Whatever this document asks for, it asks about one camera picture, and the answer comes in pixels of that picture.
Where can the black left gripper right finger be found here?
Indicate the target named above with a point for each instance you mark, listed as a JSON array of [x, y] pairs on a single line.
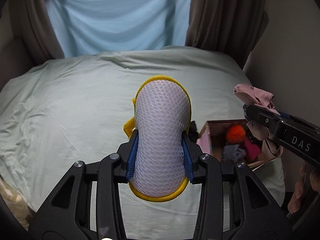
[[234, 203]]

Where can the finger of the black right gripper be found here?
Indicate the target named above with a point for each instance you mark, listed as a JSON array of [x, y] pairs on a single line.
[[294, 134]]

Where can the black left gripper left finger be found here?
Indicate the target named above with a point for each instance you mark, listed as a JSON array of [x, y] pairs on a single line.
[[85, 203]]

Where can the pink cloth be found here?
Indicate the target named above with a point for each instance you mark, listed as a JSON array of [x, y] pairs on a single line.
[[250, 95]]

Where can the orange fluffy pom-pom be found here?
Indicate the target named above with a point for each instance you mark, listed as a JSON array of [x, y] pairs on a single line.
[[235, 134]]

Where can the yellow rimmed white mesh pouch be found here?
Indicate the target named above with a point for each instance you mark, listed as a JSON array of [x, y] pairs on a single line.
[[160, 168]]

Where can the black scrunchie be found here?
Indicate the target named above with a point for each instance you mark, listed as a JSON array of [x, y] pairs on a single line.
[[193, 132]]

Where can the person's right hand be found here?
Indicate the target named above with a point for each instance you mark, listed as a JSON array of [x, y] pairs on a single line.
[[295, 202]]

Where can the grey crumpled cloth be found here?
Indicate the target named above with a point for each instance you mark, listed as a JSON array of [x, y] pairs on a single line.
[[232, 154]]

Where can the magenta cloth item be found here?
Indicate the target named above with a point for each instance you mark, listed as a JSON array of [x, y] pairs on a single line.
[[252, 148]]

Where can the cardboard box with pink pattern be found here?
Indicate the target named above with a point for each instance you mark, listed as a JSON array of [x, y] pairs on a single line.
[[212, 140]]

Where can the floral patterned blanket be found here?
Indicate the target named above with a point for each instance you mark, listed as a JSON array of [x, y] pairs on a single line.
[[16, 205]]

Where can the pale green bed sheet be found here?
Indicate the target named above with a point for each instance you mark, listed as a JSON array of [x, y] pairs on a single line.
[[74, 109]]

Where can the brown right curtain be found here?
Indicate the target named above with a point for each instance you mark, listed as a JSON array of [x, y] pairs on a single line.
[[231, 27]]

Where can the brown curtain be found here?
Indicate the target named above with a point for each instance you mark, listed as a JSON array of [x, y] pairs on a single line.
[[231, 27], [30, 23]]

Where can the brown left curtain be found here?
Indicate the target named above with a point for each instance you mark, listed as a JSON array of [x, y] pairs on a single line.
[[30, 23]]

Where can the light blue hanging cloth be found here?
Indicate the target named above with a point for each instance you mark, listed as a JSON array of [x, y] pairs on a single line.
[[87, 27]]

